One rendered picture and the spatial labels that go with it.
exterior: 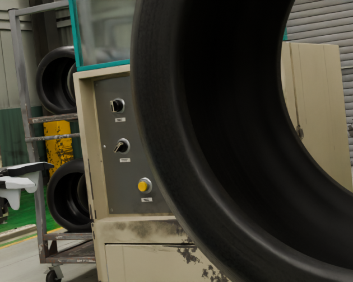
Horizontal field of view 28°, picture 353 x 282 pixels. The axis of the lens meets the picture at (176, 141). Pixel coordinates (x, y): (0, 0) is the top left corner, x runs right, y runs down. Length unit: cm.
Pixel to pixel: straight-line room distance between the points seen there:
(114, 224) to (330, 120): 58
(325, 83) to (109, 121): 53
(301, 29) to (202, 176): 984
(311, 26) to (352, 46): 66
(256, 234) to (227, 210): 4
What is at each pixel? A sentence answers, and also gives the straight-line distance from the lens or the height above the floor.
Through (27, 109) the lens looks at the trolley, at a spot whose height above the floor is 124.
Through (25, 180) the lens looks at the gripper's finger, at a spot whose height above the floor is 106.
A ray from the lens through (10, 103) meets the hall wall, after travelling 1221.
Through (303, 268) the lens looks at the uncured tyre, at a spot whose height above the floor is 99.
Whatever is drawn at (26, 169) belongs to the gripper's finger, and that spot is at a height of 107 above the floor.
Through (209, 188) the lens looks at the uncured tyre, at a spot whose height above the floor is 107.
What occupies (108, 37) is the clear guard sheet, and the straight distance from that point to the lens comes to 172.
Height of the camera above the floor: 116
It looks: 3 degrees down
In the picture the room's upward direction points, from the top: 6 degrees counter-clockwise
